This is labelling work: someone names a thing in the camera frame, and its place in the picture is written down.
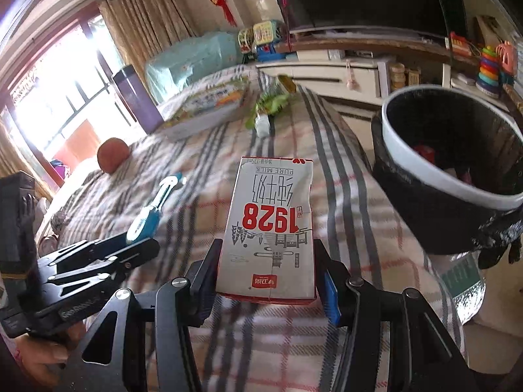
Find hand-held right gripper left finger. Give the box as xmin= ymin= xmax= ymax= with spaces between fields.
xmin=57 ymin=239 xmax=223 ymax=392

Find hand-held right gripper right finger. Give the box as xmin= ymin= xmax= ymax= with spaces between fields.
xmin=312 ymin=239 xmax=477 ymax=392

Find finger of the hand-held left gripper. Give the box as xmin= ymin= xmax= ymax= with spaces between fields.
xmin=39 ymin=234 xmax=160 ymax=272
xmin=49 ymin=249 xmax=160 ymax=295

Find white milk carton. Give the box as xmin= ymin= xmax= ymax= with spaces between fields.
xmin=216 ymin=156 xmax=318 ymax=305

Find white bin with black bag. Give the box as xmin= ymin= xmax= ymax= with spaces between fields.
xmin=371 ymin=84 xmax=523 ymax=270

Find person's left hand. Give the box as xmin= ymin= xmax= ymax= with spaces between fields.
xmin=14 ymin=322 xmax=87 ymax=386

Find plaid blanket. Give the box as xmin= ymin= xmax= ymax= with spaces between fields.
xmin=35 ymin=63 xmax=466 ymax=392

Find green printed bag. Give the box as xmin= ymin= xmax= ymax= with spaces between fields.
xmin=441 ymin=253 xmax=485 ymax=323

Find glass balcony door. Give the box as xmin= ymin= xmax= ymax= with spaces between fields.
xmin=0 ymin=8 xmax=135 ymax=188

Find purple box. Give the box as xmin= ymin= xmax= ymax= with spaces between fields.
xmin=112 ymin=64 xmax=164 ymax=133

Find picture book box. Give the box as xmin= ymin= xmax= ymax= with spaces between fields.
xmin=157 ymin=75 xmax=252 ymax=141

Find green snack wrapper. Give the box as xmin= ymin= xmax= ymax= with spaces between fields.
xmin=244 ymin=90 xmax=295 ymax=129

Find teal plastic bag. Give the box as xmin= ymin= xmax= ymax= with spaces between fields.
xmin=145 ymin=30 xmax=242 ymax=105

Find small wooden jars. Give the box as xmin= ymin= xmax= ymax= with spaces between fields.
xmin=390 ymin=63 xmax=421 ymax=91

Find small colourful toy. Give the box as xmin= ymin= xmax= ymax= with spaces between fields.
xmin=238 ymin=28 xmax=256 ymax=56

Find beige curtain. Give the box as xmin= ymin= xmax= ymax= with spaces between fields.
xmin=96 ymin=0 xmax=197 ymax=74

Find wooden television cabinet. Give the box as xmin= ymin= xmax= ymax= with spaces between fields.
xmin=255 ymin=28 xmax=523 ymax=103

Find rainbow stacking rings toy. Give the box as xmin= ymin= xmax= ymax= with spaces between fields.
xmin=476 ymin=46 xmax=501 ymax=99

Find red toy piano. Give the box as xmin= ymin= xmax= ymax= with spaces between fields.
xmin=449 ymin=32 xmax=470 ymax=54

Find orange plastic toy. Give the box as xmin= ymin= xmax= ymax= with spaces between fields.
xmin=496 ymin=41 xmax=519 ymax=84

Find brown paper bag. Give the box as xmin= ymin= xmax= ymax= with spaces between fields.
xmin=476 ymin=15 xmax=501 ymax=47

